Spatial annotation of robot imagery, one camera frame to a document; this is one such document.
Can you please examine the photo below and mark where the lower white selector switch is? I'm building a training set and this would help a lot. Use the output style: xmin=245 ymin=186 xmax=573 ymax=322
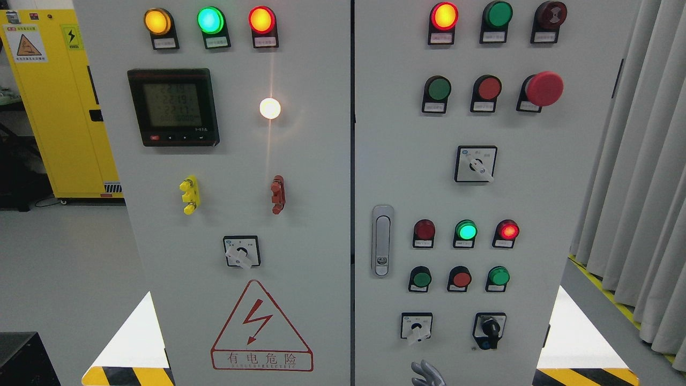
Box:
xmin=401 ymin=312 xmax=433 ymax=345

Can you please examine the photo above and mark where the black key selector switch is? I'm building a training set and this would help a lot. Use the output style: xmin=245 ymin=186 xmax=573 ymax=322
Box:
xmin=472 ymin=312 xmax=506 ymax=350

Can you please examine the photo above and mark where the dark green lamp top right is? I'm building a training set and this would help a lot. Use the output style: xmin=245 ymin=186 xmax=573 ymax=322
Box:
xmin=479 ymin=1 xmax=513 ymax=44

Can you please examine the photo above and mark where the left door rotary selector switch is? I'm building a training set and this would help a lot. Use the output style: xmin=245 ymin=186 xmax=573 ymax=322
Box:
xmin=223 ymin=235 xmax=260 ymax=269

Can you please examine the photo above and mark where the silver cabinet door handle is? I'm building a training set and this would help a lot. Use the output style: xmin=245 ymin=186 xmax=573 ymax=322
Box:
xmin=371 ymin=205 xmax=394 ymax=278

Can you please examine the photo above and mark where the dark red buzzer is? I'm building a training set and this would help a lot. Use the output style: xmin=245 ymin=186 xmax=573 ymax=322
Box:
xmin=530 ymin=2 xmax=568 ymax=44

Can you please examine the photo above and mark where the yellow terminal connector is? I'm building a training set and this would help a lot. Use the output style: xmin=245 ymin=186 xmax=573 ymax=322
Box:
xmin=179 ymin=174 xmax=201 ymax=215

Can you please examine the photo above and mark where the red lit lamp top right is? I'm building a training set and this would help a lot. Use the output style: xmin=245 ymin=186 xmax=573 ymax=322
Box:
xmin=427 ymin=2 xmax=459 ymax=46

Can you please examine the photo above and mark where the yellow safety storage cabinet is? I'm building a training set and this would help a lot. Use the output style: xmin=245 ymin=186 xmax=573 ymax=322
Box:
xmin=2 ymin=9 xmax=123 ymax=201

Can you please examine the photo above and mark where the red electrical hazard warning sticker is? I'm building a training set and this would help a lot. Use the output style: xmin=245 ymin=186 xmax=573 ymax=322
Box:
xmin=211 ymin=279 xmax=314 ymax=372

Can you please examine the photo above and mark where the green start button lower left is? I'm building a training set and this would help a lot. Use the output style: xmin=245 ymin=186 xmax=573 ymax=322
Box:
xmin=408 ymin=266 xmax=432 ymax=293

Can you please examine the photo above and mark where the green indicator lamp top left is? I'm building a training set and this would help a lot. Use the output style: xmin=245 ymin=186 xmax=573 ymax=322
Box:
xmin=197 ymin=6 xmax=231 ymax=49

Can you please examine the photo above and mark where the red emergency stop mushroom button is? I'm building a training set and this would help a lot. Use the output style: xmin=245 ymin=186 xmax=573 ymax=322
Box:
xmin=516 ymin=71 xmax=564 ymax=113

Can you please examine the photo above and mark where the black box bottom left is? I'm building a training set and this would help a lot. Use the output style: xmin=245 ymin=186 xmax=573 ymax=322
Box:
xmin=1 ymin=331 xmax=61 ymax=385

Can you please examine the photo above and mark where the white lit indicator lamp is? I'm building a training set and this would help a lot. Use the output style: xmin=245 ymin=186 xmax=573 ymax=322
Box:
xmin=259 ymin=97 xmax=282 ymax=120

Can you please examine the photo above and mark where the green button lower right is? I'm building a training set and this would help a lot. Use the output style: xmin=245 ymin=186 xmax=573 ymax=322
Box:
xmin=485 ymin=266 xmax=511 ymax=293

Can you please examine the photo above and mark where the grey curtain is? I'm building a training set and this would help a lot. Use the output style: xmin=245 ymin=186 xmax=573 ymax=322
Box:
xmin=571 ymin=1 xmax=685 ymax=372

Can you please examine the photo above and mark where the red-orange indicator lamp top left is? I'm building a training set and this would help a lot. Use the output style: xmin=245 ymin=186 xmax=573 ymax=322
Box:
xmin=248 ymin=5 xmax=279 ymax=49

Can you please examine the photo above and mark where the red terminal connector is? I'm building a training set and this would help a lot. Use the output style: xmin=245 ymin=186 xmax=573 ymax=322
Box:
xmin=270 ymin=174 xmax=285 ymax=215

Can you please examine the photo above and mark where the grey electrical control cabinet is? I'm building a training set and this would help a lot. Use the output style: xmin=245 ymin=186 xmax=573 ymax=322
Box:
xmin=74 ymin=1 xmax=639 ymax=385

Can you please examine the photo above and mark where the right door upper selector switch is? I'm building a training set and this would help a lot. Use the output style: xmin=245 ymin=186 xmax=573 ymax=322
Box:
xmin=453 ymin=146 xmax=498 ymax=183

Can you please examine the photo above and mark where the red lit indicator lamp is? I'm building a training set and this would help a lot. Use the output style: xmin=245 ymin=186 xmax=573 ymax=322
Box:
xmin=492 ymin=219 xmax=520 ymax=249

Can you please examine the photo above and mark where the green lit indicator lamp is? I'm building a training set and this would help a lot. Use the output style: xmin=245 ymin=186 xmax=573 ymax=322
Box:
xmin=453 ymin=219 xmax=478 ymax=249

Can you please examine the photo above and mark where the yellow black hazard floor tape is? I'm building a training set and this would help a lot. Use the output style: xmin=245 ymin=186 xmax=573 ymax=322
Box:
xmin=563 ymin=255 xmax=676 ymax=372

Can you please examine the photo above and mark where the amber indicator lamp top left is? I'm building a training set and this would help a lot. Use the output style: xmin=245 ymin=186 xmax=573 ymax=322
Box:
xmin=144 ymin=8 xmax=180 ymax=50

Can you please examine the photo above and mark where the red stop button lower row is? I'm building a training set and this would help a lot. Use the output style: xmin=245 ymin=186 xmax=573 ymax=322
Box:
xmin=446 ymin=266 xmax=472 ymax=293

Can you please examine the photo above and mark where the dark red indicator lamp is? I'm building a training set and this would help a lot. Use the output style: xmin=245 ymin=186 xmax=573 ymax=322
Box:
xmin=412 ymin=218 xmax=436 ymax=249

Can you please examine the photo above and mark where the red push button upper row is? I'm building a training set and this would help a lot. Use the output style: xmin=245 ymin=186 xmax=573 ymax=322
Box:
xmin=469 ymin=74 xmax=502 ymax=113

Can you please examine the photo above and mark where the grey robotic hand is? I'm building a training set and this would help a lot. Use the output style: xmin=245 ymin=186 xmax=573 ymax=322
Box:
xmin=410 ymin=359 xmax=446 ymax=386

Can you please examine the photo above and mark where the green push button upper row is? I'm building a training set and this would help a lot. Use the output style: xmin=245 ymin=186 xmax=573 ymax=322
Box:
xmin=421 ymin=76 xmax=451 ymax=113

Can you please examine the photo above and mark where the black digital power meter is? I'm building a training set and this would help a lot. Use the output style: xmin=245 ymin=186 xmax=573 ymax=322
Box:
xmin=127 ymin=68 xmax=220 ymax=147

